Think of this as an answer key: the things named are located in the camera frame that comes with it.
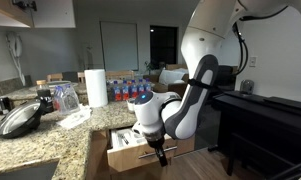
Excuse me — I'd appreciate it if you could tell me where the white whiteboard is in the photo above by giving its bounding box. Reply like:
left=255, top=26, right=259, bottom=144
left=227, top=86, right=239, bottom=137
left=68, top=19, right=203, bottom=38
left=100, top=21, right=138, bottom=71

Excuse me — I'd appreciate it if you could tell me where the white paper sheet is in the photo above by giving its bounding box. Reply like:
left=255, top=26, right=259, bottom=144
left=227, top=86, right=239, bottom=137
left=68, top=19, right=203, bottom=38
left=58, top=105, right=92, bottom=129

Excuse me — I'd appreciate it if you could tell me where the black coffee mug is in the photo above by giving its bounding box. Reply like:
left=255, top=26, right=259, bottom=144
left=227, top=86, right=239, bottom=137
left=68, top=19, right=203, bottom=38
left=0, top=96, right=11, bottom=115

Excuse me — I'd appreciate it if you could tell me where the upper wooden cabinet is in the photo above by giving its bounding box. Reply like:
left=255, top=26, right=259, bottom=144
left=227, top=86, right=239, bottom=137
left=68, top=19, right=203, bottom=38
left=0, top=0, right=37, bottom=28

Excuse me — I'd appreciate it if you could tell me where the wooden drawer with steel handle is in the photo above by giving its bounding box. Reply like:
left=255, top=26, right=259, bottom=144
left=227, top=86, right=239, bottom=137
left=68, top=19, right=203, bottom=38
left=106, top=127, right=196, bottom=174

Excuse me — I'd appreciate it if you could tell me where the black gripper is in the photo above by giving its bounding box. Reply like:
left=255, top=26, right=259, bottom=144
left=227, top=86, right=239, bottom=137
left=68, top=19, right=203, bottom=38
left=146, top=133, right=167, bottom=167

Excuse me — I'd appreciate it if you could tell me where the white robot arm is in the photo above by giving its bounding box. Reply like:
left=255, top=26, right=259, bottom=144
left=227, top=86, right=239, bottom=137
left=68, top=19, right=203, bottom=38
left=134, top=0, right=301, bottom=166

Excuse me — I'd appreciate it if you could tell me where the black pot lid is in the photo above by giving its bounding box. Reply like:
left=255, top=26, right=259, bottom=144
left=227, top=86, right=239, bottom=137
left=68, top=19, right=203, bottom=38
left=0, top=100, right=45, bottom=139

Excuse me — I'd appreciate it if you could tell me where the clear plastic bottle bag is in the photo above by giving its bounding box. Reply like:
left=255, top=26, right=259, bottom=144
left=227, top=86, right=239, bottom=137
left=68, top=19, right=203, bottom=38
left=54, top=84, right=80, bottom=115

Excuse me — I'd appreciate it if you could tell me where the white cutlery tray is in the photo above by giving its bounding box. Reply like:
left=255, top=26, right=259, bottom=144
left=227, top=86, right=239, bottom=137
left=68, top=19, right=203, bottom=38
left=111, top=128, right=146, bottom=149

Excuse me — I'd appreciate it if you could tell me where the white wall phone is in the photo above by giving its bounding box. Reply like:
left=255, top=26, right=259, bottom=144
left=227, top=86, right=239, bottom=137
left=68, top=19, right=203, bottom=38
left=6, top=32, right=26, bottom=86

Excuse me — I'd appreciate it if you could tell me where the white plastic container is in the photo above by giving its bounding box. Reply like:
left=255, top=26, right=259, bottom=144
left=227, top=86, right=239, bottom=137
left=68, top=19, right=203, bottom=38
left=126, top=98, right=135, bottom=112

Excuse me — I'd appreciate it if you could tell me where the dark jar with tan lid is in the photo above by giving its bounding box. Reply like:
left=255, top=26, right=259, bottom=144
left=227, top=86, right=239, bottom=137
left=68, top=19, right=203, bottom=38
left=36, top=80, right=54, bottom=113

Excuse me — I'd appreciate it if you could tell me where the Fiji water bottle pack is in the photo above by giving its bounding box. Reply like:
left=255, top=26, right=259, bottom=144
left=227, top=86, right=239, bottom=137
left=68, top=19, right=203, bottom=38
left=107, top=78, right=154, bottom=101

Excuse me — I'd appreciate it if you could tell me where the black digital piano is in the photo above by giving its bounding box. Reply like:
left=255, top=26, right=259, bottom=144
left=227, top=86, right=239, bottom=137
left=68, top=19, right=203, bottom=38
left=212, top=91, right=301, bottom=180

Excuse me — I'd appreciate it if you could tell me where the white paper towel roll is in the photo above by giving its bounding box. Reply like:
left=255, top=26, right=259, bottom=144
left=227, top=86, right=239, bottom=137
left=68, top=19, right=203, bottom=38
left=84, top=69, right=108, bottom=108

